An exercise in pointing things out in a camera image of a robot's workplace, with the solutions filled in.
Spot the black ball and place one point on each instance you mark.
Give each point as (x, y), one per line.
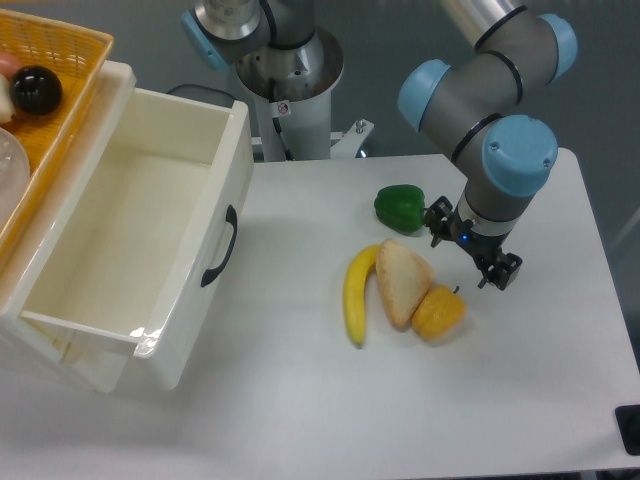
(36, 90)

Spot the green bell pepper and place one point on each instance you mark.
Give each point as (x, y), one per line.
(400, 207)

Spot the yellow banana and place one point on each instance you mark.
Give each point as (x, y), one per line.
(353, 293)

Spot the white plastic drawer box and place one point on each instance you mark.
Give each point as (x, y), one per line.
(106, 275)

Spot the triangular bread sandwich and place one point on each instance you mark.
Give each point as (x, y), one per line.
(404, 279)

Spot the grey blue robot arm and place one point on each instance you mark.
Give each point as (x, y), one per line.
(465, 112)

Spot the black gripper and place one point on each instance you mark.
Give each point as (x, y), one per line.
(480, 238)

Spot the pale onion in basket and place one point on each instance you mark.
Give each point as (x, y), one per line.
(10, 64)

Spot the black corner object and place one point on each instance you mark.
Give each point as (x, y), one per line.
(628, 420)

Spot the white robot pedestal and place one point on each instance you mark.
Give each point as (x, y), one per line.
(292, 97)

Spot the yellow bell pepper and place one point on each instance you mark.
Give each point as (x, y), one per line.
(440, 311)

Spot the dark drawer handle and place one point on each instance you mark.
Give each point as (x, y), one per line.
(225, 250)

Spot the yellow woven basket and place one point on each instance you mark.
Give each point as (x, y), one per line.
(76, 55)

